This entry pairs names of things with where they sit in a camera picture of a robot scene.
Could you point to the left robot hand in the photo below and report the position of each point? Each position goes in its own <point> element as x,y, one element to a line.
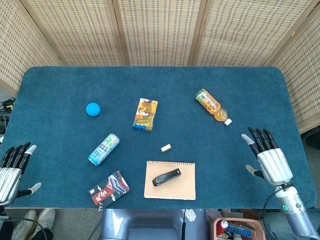
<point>8,175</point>

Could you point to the woven folding screen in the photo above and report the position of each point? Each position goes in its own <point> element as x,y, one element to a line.
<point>160,32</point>

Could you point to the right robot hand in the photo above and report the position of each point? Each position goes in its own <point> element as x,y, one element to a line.
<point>273,165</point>

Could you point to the black and red snack packet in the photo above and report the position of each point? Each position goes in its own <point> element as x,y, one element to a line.
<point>109,191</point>

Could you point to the small beige eraser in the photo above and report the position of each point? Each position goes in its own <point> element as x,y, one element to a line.
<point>166,147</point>

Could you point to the yellow spiral notebook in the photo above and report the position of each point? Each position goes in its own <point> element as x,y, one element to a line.
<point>170,192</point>

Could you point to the blue and white drink can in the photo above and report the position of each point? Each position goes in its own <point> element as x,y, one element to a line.
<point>103,149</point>

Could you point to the blue table cloth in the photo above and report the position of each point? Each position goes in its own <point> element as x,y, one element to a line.
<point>160,82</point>

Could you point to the orange snack box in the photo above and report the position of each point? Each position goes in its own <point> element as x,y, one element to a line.
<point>145,114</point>

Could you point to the white shoe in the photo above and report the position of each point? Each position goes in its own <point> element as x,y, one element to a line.
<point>46,218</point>
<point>23,225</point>

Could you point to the pink basket with items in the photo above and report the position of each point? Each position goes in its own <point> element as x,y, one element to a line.
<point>235,228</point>

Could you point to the black stapler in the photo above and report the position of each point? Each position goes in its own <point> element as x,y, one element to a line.
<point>166,177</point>

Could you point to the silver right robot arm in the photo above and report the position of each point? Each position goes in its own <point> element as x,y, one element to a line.
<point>295,212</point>

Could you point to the orange juice bottle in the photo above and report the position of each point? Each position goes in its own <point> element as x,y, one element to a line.
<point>212,105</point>

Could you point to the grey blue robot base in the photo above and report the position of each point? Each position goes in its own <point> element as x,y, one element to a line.
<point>150,225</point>

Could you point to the blue ball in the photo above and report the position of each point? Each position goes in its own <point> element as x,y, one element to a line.
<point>93,109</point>

